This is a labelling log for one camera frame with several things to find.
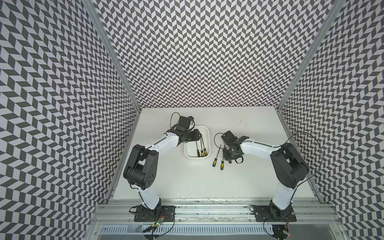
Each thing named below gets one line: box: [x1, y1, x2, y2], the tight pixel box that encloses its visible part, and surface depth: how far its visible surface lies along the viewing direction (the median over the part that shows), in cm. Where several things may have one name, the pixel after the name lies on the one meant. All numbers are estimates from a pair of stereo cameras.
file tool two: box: [220, 149, 225, 170], surface depth 90 cm
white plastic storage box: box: [184, 125, 211, 159], surface depth 98 cm
